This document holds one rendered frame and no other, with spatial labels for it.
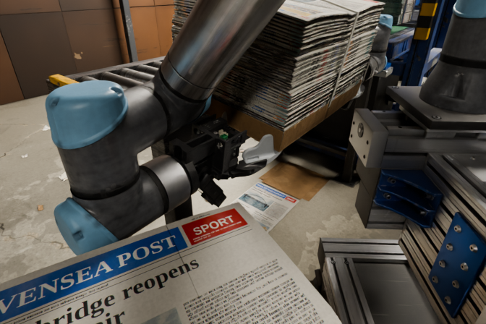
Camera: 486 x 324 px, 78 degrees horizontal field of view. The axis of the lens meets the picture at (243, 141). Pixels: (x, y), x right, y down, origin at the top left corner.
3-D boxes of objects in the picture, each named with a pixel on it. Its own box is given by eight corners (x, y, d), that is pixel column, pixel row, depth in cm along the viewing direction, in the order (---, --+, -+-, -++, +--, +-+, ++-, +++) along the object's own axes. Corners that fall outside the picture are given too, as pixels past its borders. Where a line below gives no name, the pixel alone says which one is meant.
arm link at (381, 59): (368, 46, 105) (363, 70, 109) (356, 51, 98) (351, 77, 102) (391, 49, 101) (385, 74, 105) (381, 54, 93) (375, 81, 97)
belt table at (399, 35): (390, 62, 150) (394, 41, 145) (280, 47, 186) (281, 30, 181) (421, 43, 198) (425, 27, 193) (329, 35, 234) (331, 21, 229)
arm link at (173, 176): (169, 224, 41) (134, 194, 45) (194, 207, 44) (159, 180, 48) (168, 183, 37) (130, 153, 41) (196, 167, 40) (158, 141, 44)
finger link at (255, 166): (271, 164, 51) (223, 173, 47) (270, 171, 51) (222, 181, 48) (258, 149, 54) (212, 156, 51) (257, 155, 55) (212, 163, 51)
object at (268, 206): (259, 241, 137) (260, 239, 137) (215, 215, 153) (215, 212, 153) (300, 202, 162) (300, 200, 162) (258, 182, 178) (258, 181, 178)
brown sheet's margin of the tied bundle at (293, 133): (278, 152, 53) (283, 131, 51) (172, 97, 67) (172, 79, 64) (318, 124, 64) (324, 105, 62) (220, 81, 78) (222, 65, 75)
